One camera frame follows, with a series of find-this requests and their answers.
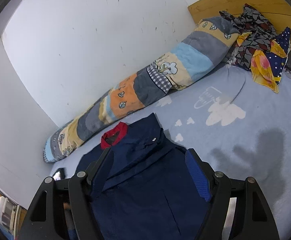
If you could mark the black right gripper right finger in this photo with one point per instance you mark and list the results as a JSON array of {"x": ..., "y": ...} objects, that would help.
[{"x": 252, "y": 219}]

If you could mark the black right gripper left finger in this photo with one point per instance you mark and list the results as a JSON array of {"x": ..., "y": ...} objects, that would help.
[{"x": 45, "y": 218}]

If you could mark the navy blue jacket red collar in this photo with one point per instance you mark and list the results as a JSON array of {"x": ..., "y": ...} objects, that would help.
[{"x": 149, "y": 192}]

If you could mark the light blue cloud bedsheet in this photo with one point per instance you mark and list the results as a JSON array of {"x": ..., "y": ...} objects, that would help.
[{"x": 239, "y": 127}]

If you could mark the yellow and navy floral garment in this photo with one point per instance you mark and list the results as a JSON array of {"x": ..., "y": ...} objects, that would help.
[{"x": 266, "y": 67}]

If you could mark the patchwork rolled quilt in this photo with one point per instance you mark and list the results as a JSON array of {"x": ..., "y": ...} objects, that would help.
[{"x": 189, "y": 61}]

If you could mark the grey red leaf-pattern garment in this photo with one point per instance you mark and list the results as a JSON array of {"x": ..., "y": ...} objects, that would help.
[{"x": 255, "y": 33}]

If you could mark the wooden headboard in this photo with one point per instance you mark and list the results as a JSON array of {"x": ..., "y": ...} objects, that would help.
[{"x": 278, "y": 12}]

